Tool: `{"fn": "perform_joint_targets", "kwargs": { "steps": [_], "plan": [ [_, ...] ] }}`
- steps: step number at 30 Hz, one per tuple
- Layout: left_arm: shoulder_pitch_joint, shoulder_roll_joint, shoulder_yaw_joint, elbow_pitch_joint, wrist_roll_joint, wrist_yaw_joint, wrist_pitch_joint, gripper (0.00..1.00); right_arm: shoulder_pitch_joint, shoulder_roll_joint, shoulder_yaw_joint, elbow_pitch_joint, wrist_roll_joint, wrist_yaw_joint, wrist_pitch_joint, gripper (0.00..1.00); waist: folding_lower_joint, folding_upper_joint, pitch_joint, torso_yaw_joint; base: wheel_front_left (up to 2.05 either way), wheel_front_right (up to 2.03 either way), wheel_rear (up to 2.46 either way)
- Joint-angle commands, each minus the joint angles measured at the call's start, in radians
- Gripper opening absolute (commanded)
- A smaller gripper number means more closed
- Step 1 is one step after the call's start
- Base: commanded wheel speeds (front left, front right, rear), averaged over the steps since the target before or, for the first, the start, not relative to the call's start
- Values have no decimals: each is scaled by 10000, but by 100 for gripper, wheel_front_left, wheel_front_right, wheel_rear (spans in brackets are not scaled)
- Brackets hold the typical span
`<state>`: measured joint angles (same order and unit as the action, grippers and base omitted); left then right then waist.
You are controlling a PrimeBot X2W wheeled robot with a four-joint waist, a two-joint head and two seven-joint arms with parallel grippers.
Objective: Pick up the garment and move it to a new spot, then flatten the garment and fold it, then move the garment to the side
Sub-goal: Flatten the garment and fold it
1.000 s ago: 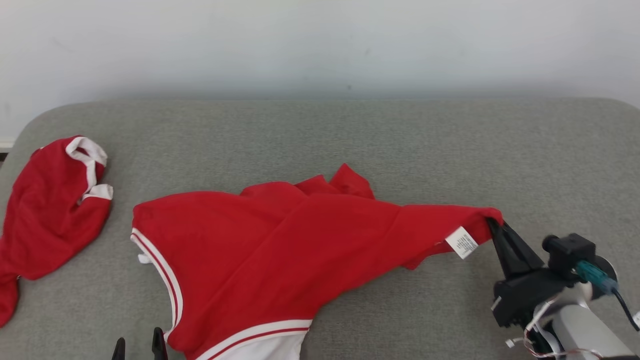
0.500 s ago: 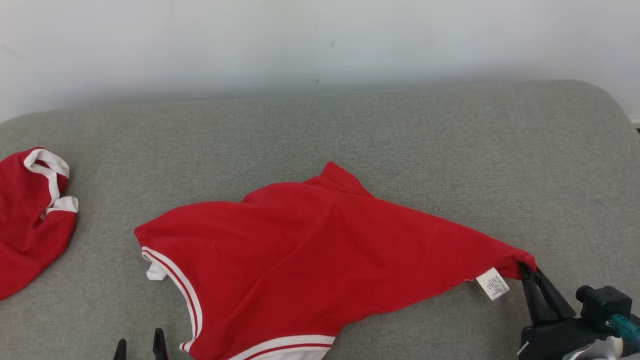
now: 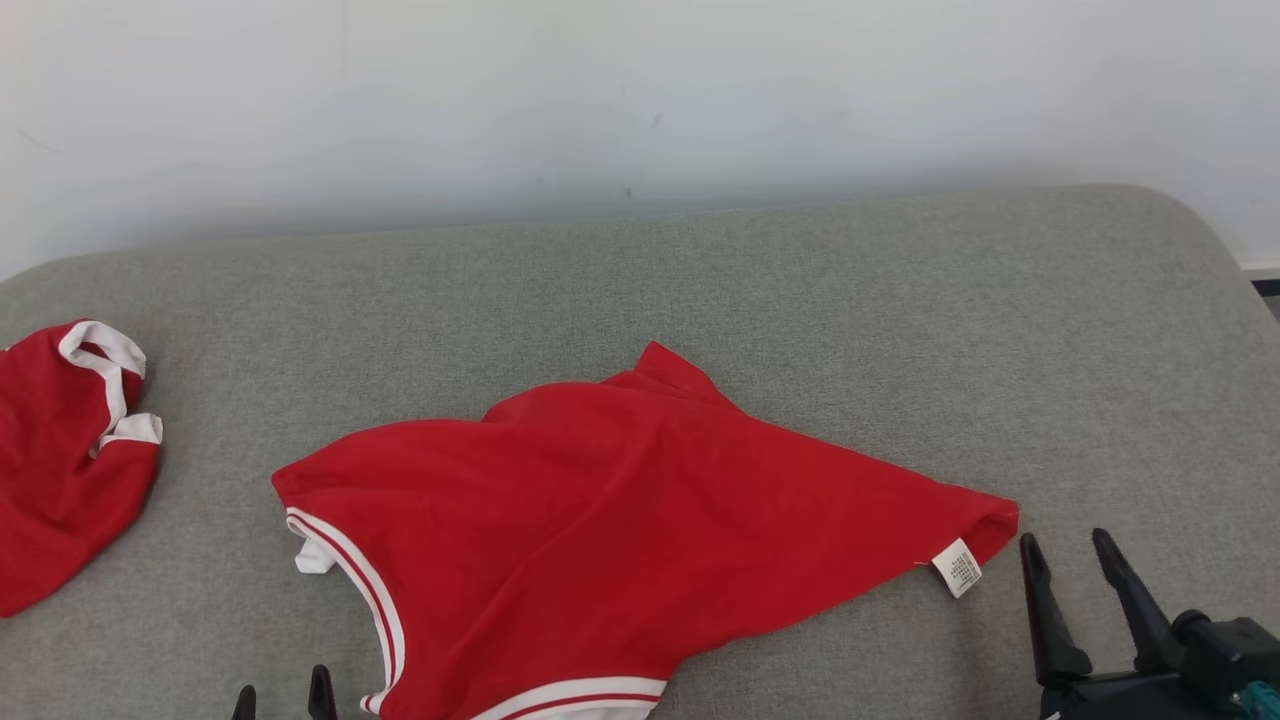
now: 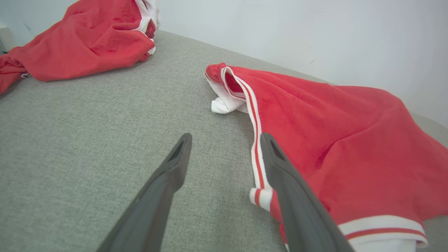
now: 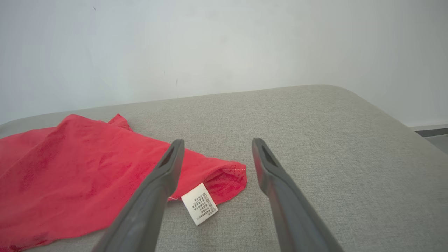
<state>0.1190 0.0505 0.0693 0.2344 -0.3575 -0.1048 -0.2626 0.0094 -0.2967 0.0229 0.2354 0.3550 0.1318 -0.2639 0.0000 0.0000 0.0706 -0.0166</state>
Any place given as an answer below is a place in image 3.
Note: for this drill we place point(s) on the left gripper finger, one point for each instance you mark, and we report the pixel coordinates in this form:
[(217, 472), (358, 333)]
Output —
[(321, 695), (244, 705)]

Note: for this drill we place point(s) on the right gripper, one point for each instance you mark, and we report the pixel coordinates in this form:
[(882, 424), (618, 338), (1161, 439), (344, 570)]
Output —
[(1120, 700)]

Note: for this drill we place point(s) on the red shorts white trim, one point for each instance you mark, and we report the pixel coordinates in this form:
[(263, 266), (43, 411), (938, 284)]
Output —
[(55, 480)]

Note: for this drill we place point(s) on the red white striped jersey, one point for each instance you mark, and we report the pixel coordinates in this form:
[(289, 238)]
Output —
[(600, 520)]

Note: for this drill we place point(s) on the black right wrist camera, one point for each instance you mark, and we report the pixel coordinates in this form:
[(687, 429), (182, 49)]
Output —
[(1230, 650)]

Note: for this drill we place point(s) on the wall baseboard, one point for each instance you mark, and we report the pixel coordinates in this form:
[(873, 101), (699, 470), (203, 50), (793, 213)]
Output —
[(1262, 265)]

